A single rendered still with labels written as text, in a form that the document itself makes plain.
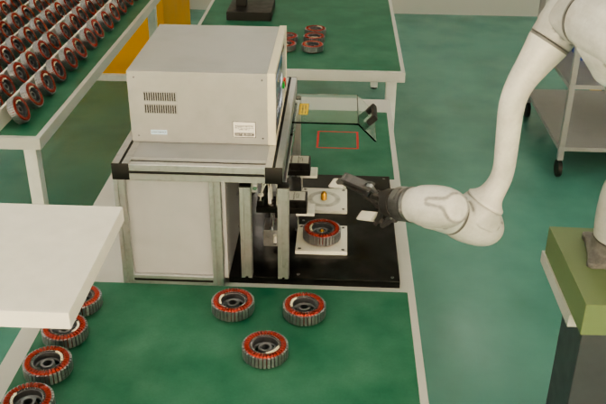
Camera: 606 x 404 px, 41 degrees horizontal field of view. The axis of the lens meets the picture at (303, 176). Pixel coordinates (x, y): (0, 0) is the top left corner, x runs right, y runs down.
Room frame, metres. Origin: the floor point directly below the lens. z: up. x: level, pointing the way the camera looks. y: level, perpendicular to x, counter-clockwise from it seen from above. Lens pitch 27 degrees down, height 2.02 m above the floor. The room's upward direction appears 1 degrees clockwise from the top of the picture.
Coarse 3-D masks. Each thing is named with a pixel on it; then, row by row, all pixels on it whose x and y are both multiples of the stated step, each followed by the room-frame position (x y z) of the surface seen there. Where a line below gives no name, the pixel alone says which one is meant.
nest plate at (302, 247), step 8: (344, 232) 2.09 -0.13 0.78; (296, 240) 2.04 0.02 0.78; (304, 240) 2.04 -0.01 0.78; (344, 240) 2.04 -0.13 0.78; (296, 248) 1.99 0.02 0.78; (304, 248) 1.99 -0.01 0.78; (312, 248) 1.99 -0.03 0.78; (320, 248) 1.99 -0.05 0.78; (328, 248) 2.00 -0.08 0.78; (336, 248) 2.00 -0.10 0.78; (344, 248) 2.00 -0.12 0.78
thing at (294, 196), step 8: (296, 192) 2.08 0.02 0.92; (304, 192) 2.08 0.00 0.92; (264, 200) 2.07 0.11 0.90; (272, 200) 2.06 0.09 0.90; (296, 200) 2.03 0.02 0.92; (304, 200) 2.03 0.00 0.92; (256, 208) 2.03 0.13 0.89; (264, 208) 2.03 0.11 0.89; (272, 208) 2.03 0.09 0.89; (296, 208) 2.02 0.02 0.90; (304, 208) 2.02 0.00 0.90; (312, 208) 2.05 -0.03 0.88; (272, 216) 2.03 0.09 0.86; (272, 224) 2.03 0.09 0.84
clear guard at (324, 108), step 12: (300, 96) 2.47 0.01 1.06; (312, 96) 2.47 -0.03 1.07; (324, 96) 2.47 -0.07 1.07; (336, 96) 2.47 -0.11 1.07; (348, 96) 2.47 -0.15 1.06; (312, 108) 2.37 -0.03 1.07; (324, 108) 2.37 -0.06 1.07; (336, 108) 2.37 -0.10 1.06; (348, 108) 2.37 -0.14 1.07; (360, 108) 2.39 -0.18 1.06; (300, 120) 2.27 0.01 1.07; (312, 120) 2.27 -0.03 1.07; (324, 120) 2.27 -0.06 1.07; (336, 120) 2.28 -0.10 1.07; (348, 120) 2.28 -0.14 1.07; (360, 120) 2.29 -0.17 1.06; (372, 132) 2.30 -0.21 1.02
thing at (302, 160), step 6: (294, 156) 2.32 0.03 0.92; (300, 156) 2.32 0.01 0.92; (306, 156) 2.32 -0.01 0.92; (294, 162) 2.27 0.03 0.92; (300, 162) 2.27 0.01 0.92; (306, 162) 2.28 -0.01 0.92; (294, 168) 2.27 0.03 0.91; (300, 168) 2.27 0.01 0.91; (306, 168) 2.27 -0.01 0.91; (312, 168) 2.32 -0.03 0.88; (294, 174) 2.27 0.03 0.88; (300, 174) 2.26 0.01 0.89; (306, 174) 2.26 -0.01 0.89; (312, 174) 2.27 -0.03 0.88
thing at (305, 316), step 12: (288, 300) 1.73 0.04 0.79; (300, 300) 1.75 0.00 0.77; (312, 300) 1.74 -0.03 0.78; (324, 300) 1.74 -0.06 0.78; (288, 312) 1.69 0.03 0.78; (300, 312) 1.68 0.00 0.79; (312, 312) 1.68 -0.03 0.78; (324, 312) 1.70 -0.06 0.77; (300, 324) 1.66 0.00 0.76; (312, 324) 1.67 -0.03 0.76
